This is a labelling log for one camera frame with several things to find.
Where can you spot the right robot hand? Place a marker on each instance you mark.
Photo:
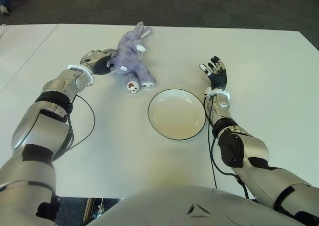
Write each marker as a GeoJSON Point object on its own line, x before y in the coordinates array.
{"type": "Point", "coordinates": [219, 78]}

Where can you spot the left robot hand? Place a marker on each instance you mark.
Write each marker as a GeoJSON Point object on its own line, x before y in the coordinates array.
{"type": "Point", "coordinates": [96, 59]}

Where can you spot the purple plush bunny doll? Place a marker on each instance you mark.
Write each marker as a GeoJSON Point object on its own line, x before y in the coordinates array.
{"type": "Point", "coordinates": [129, 59]}

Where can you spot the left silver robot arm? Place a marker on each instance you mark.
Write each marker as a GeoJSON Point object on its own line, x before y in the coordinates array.
{"type": "Point", "coordinates": [37, 126]}

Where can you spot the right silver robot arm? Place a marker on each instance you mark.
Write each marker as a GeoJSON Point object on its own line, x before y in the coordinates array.
{"type": "Point", "coordinates": [256, 146]}

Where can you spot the white plate black rim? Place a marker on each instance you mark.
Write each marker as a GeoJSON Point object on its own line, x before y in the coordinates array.
{"type": "Point", "coordinates": [177, 116]}

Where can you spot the white sneaker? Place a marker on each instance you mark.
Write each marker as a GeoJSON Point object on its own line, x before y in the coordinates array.
{"type": "Point", "coordinates": [3, 9]}

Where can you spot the grey robot torso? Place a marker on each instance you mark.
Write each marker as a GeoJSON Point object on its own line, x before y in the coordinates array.
{"type": "Point", "coordinates": [174, 206]}

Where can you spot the metal frame under table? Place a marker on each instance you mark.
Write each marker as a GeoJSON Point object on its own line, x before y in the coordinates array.
{"type": "Point", "coordinates": [88, 208]}

